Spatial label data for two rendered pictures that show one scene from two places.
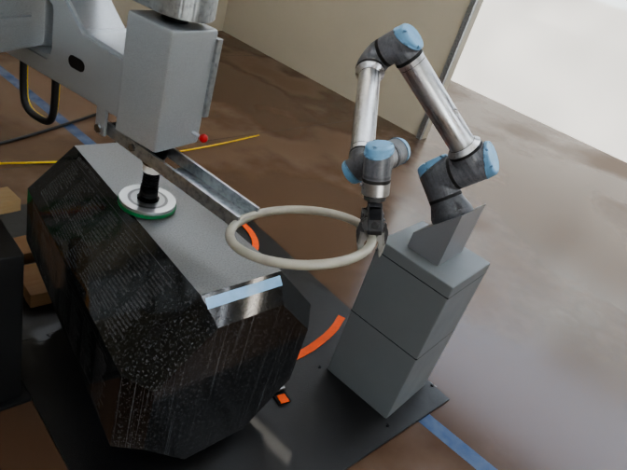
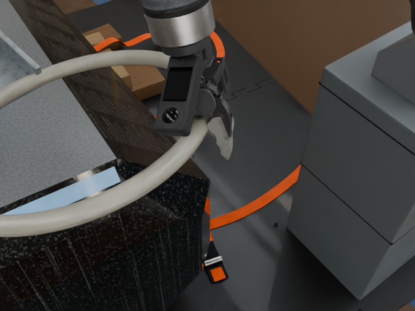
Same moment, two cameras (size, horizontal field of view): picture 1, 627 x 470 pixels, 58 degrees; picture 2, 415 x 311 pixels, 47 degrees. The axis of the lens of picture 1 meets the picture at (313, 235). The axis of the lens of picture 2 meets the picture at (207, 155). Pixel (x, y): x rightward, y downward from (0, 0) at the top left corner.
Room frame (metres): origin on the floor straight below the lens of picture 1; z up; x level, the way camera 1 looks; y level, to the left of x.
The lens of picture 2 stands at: (1.14, -0.39, 1.72)
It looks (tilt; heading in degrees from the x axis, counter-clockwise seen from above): 50 degrees down; 22
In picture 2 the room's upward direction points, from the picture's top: straight up
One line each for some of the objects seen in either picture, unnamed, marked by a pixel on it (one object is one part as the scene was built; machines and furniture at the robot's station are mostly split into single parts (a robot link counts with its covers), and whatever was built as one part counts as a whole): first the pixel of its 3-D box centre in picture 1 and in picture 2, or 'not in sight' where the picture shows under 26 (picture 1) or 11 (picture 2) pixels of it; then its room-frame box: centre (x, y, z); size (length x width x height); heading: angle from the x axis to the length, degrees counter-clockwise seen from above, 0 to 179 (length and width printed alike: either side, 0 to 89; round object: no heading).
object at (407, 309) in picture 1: (404, 319); (383, 172); (2.30, -0.56, 0.43); 0.50 x 0.50 x 0.85; 58
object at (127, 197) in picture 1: (147, 200); not in sight; (1.84, 0.65, 0.90); 0.21 x 0.21 x 0.01
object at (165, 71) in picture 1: (148, 76); not in sight; (1.87, 0.72, 1.37); 0.36 x 0.22 x 0.45; 67
